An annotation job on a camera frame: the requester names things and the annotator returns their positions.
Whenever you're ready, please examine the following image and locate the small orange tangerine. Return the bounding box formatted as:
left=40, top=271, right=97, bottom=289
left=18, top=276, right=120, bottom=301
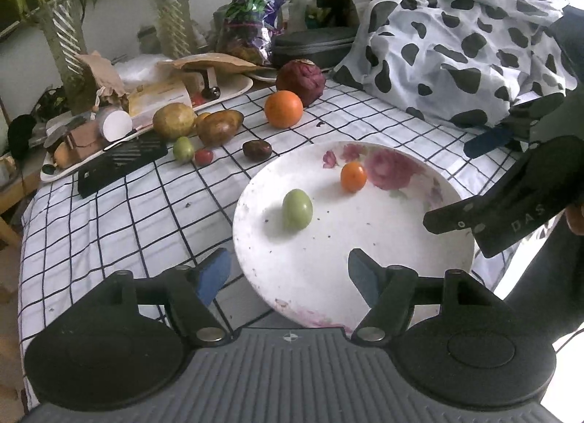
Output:
left=341, top=161, right=367, bottom=194

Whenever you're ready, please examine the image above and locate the small green fruit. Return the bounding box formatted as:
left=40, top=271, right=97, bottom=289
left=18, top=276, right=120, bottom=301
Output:
left=282, top=188, right=313, bottom=231

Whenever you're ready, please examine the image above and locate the person's right hand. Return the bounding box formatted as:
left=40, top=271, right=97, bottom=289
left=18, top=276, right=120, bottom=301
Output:
left=564, top=204, right=584, bottom=236

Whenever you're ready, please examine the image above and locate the checkered white tablecloth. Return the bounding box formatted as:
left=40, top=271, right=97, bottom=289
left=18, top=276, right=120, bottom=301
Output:
left=18, top=82, right=516, bottom=347

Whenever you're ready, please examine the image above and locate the white floral plate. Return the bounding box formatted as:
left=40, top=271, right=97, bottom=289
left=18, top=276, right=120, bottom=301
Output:
left=233, top=141, right=475, bottom=331

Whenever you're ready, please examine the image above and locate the cow print cloth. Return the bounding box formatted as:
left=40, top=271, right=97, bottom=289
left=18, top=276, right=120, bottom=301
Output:
left=333, top=0, right=577, bottom=127

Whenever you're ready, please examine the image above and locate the red cherry tomato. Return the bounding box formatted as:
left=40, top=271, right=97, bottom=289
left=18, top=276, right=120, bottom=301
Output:
left=192, top=148, right=214, bottom=167

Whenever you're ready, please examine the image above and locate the green jujube fruit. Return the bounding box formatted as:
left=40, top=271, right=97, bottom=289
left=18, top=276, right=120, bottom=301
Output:
left=172, top=136, right=195, bottom=164

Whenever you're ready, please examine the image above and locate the black flat device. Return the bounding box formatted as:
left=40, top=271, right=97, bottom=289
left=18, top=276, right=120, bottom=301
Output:
left=78, top=131, right=167, bottom=198

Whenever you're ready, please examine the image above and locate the dark passion fruit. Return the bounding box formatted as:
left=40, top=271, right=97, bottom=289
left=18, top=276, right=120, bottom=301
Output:
left=242, top=140, right=273, bottom=162

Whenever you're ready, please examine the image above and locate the brown-green mango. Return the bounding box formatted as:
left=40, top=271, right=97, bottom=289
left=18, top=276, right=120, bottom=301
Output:
left=196, top=110, right=243, bottom=148

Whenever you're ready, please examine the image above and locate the yellow-green round pear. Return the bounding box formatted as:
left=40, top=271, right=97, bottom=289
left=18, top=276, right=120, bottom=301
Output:
left=153, top=102, right=196, bottom=141

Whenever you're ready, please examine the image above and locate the brown leather pouch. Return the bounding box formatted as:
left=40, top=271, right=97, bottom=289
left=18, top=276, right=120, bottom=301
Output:
left=64, top=120, right=108, bottom=164

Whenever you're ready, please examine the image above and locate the white round jar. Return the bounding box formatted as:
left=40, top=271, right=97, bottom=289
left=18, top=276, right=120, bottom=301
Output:
left=96, top=106, right=132, bottom=143

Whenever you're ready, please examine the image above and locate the white serving tray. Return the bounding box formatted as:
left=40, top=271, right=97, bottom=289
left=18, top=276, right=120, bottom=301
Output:
left=39, top=74, right=253, bottom=184

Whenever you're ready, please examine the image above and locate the dark grey zip case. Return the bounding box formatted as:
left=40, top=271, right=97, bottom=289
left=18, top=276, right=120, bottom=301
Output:
left=271, top=27, right=358, bottom=69

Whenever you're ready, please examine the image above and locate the yellow white box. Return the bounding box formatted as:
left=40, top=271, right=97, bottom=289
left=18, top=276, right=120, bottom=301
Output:
left=128, top=79, right=192, bottom=117

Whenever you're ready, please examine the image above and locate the large orange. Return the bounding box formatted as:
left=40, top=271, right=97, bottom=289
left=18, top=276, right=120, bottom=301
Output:
left=264, top=91, right=304, bottom=129

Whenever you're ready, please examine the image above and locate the crumpled brown paper bag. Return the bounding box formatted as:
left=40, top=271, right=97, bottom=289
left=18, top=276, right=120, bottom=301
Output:
left=75, top=51, right=128, bottom=109

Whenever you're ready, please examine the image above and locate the brown paper envelope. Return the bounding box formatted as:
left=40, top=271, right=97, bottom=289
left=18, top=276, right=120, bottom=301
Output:
left=158, top=52, right=263, bottom=74

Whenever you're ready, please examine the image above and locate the purple snack bag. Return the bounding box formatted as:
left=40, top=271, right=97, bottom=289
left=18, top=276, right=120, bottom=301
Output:
left=217, top=0, right=285, bottom=66

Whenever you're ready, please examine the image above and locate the left glass vase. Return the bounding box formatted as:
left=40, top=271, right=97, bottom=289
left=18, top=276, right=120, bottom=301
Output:
left=34, top=0, right=96, bottom=114

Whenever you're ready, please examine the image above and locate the glass vase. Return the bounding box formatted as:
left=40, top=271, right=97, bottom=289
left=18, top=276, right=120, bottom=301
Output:
left=149, top=0, right=199, bottom=59
left=34, top=0, right=96, bottom=114

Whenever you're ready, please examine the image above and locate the middle glass vase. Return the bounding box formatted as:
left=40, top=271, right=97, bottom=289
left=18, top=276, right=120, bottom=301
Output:
left=149, top=0, right=199, bottom=59

